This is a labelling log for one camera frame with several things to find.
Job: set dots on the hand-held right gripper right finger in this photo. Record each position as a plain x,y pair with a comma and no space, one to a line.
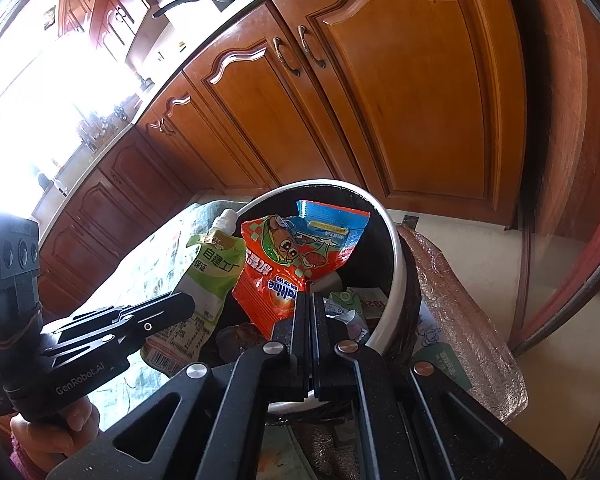
322,360

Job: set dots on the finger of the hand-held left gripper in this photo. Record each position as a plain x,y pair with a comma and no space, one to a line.
300,355
145,317

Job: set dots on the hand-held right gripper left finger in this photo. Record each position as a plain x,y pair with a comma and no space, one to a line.
300,355

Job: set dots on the green spouted pouch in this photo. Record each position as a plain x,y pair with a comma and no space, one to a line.
210,280

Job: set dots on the red blue snack packet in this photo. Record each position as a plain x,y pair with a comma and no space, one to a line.
275,280

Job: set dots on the white rimmed black trash bin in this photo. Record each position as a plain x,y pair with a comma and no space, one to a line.
395,270

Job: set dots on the person's left forearm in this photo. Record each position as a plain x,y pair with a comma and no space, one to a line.
20,457

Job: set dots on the person's left hand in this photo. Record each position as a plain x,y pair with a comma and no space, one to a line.
60,432

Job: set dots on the crumpled grey paper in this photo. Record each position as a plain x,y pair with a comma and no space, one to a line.
352,327

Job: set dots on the green white carton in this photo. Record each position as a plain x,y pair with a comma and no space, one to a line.
347,302

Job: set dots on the crumpled brown wrapper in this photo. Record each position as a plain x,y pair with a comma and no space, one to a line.
237,340

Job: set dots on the wooden cabinet door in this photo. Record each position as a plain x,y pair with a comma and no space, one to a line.
200,150
80,240
260,110
405,85
130,175

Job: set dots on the white green printed paper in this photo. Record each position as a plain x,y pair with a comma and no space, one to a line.
442,360

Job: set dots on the plastic wrapped stool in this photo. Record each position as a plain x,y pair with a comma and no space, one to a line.
460,310

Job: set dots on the cluster of countertop utensils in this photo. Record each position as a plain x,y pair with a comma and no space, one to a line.
102,127

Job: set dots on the wooden kitchen cabinets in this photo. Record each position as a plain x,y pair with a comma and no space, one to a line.
205,35

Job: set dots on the round red rimmed table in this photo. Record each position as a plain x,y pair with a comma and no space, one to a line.
590,240

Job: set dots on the wooden wall cabinet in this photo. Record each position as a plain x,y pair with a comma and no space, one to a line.
110,10

